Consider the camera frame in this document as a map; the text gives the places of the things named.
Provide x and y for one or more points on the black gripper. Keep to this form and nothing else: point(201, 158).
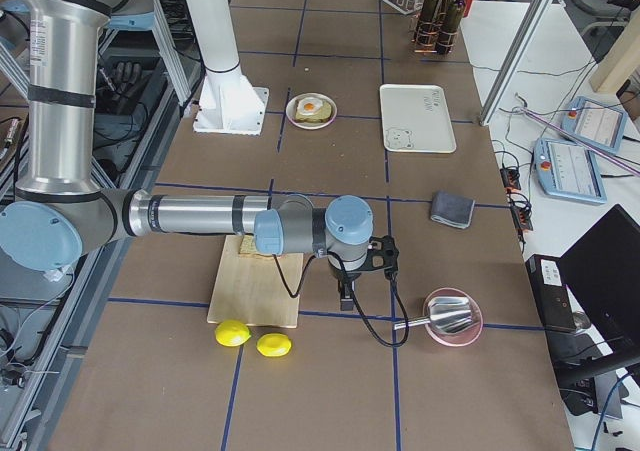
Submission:
point(344, 277)

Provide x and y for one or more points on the blue teach pendant far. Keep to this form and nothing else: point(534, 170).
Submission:
point(600, 124)

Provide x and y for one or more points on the white round plate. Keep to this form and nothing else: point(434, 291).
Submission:
point(290, 112)

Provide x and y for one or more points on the metal scoop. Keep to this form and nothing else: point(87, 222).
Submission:
point(446, 315)

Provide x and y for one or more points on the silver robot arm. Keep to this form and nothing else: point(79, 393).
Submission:
point(61, 214)

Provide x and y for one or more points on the white bear tray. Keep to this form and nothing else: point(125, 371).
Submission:
point(415, 118)

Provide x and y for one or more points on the yellow lemon right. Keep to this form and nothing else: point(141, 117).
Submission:
point(274, 345)

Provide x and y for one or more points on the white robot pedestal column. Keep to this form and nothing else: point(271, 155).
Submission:
point(228, 102)

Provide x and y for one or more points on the bread slice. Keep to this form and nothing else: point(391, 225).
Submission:
point(248, 247)

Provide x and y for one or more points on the blue teach pendant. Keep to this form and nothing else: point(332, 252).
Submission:
point(600, 124)
point(568, 171)

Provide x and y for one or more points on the blue teach pendant near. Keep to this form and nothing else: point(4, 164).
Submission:
point(568, 171)

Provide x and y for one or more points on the green wine bottle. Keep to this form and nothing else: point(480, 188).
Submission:
point(424, 22)
point(449, 27)

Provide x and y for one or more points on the black camera mount wrist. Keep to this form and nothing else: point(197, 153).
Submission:
point(382, 255)

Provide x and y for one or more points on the black desktop box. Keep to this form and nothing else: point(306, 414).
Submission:
point(550, 294)

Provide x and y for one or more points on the wooden cutting board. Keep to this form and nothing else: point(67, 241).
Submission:
point(254, 289)

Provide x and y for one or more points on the yellow lemon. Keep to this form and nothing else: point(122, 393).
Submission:
point(274, 345)
point(232, 333)

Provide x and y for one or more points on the black laptop monitor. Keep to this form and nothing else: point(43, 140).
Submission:
point(602, 272)

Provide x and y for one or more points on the pink bowl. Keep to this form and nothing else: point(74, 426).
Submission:
point(466, 337)

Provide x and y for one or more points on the aluminium frame post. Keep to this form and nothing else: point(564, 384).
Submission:
point(507, 71)

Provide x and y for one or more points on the copper wire bottle rack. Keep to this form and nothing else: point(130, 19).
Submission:
point(434, 31)

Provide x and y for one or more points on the grey folded cloth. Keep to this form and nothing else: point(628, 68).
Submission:
point(452, 210)

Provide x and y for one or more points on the yellow lemon left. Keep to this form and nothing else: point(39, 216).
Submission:
point(232, 333)

